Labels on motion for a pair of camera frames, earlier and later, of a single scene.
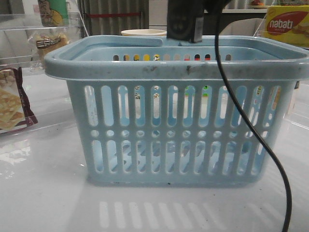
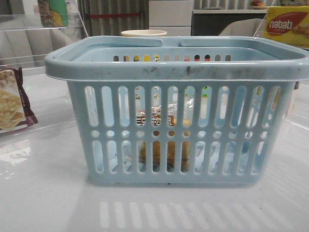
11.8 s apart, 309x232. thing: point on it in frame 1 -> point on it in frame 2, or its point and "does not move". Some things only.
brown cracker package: x=14 y=107 does not move
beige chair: x=250 y=27 does not move
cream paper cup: x=144 y=32 does not move
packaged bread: x=47 y=40 -> x=188 y=121
